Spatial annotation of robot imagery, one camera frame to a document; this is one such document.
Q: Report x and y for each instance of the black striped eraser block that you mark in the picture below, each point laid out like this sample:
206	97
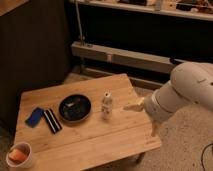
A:
52	121

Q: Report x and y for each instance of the small white bottle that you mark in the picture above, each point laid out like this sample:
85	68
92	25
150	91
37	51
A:
106	106

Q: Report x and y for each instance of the grey metal shelf beam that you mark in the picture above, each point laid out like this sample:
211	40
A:
123	57

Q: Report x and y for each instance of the blue sponge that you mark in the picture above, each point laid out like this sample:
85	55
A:
34	117

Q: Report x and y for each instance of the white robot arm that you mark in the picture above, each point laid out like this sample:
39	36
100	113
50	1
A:
190	82

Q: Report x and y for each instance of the wooden table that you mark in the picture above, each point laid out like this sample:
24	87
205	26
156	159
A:
89	143

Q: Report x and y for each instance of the vertical metal pole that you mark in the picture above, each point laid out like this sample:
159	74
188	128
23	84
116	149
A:
81	37

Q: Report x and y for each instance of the orange object in cup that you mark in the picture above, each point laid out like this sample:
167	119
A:
17	156

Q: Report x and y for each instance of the upper shelf with clutter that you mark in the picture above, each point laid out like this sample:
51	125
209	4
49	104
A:
145	9

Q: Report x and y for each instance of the black round plate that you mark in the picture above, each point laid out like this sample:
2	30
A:
75	108

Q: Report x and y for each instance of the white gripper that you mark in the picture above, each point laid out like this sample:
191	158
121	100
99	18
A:
157	105

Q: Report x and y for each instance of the white cup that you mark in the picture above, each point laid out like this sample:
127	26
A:
25	148

